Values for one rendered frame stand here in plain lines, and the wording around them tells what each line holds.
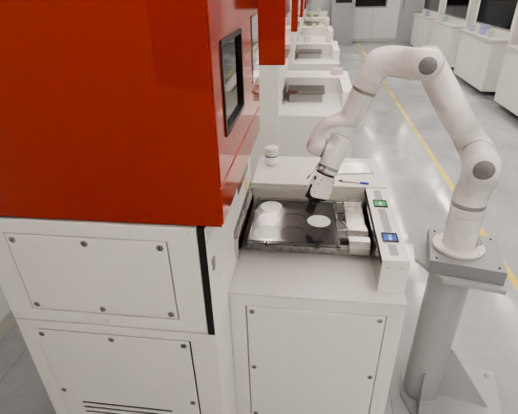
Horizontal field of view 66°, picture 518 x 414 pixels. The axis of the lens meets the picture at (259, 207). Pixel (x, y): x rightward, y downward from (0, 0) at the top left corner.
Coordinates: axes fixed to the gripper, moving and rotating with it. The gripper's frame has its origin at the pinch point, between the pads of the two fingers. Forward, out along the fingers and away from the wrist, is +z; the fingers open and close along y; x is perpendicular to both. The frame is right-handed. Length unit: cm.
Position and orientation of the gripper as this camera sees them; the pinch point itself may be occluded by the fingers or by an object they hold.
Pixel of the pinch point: (311, 207)
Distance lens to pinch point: 166.9
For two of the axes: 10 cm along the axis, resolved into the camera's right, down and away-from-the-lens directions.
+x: -4.9, -4.2, 7.7
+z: -3.5, 9.0, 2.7
